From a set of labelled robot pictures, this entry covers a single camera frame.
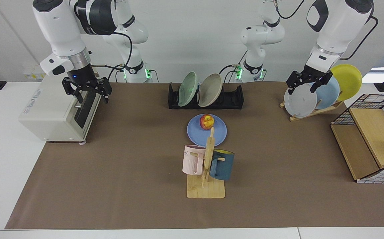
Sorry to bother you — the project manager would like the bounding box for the red yellow apple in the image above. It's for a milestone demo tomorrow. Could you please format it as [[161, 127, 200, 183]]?
[[200, 114, 215, 130]]

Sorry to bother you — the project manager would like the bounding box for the light blue plate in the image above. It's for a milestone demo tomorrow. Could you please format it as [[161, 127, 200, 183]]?
[[312, 76, 340, 110]]

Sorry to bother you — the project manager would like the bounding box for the grey plate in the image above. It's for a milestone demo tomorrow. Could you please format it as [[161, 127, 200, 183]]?
[[284, 82, 318, 118]]

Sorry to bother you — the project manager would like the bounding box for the wooden plate rack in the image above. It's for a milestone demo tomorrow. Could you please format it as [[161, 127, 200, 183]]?
[[280, 101, 344, 122]]

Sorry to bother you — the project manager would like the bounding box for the yellow plate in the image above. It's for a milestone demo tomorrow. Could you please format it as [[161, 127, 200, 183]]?
[[330, 64, 362, 101]]

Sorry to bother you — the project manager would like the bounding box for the black dish rack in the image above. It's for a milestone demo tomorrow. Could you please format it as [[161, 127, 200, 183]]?
[[168, 83, 244, 110]]

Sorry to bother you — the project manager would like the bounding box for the beige plate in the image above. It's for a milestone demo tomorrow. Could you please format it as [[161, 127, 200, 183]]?
[[198, 73, 223, 108]]

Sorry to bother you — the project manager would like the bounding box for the pale green plate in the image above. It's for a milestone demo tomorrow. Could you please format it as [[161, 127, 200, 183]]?
[[178, 72, 198, 107]]

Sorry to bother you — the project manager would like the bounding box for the pale toaster oven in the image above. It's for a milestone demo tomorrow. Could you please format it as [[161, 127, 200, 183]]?
[[19, 68, 105, 145]]

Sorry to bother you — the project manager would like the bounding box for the brown table cloth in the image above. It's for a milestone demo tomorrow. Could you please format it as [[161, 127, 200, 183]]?
[[5, 82, 384, 229]]

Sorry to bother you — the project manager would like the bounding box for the dark blue mug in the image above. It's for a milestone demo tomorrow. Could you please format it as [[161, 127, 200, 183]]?
[[209, 149, 235, 181]]

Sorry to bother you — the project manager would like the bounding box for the pink mug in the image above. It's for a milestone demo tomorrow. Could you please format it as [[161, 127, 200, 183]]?
[[182, 145, 206, 175]]

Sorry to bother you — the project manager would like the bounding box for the wooden cup stand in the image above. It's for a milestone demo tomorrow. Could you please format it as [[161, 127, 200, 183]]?
[[187, 127, 226, 199]]

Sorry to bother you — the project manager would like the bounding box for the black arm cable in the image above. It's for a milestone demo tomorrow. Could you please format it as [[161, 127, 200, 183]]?
[[339, 16, 378, 61], [91, 32, 133, 83]]

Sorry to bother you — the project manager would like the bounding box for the white wall socket box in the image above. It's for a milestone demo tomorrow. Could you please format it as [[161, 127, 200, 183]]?
[[23, 65, 46, 81]]

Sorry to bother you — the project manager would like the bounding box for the wire basket with wooden floor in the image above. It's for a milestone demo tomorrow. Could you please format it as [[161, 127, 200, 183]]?
[[331, 94, 384, 184]]

